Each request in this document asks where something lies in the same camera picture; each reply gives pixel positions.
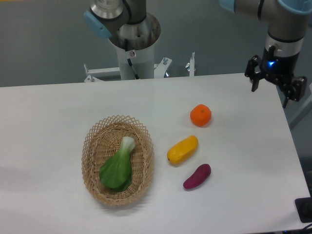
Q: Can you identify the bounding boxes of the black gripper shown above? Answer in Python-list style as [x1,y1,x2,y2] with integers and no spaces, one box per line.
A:
[244,49,307,108]

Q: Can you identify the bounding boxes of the green bok choy vegetable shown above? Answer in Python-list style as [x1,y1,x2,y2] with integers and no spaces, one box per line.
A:
[99,136,136,192]

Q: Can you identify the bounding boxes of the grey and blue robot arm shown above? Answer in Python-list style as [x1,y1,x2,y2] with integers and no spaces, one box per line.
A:
[84,0,312,105]

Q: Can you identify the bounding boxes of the woven wicker oval basket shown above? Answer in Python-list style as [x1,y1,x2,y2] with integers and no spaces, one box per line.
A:
[81,115,154,206]

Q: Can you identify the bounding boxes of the orange tangerine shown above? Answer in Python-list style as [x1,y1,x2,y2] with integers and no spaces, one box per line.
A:
[190,104,212,127]

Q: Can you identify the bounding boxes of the purple sweet potato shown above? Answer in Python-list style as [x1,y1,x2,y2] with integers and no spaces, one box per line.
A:
[183,164,212,190]

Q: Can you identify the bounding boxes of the yellow mango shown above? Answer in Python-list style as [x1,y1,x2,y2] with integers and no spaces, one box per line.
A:
[167,135,198,165]

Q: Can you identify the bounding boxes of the black device at table edge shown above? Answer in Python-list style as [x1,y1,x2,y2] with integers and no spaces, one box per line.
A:
[295,197,312,223]

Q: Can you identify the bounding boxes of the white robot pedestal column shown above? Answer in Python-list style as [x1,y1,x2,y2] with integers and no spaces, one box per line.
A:
[106,12,161,80]

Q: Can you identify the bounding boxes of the black cable on pedestal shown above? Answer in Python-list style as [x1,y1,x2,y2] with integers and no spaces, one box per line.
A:
[124,39,140,80]

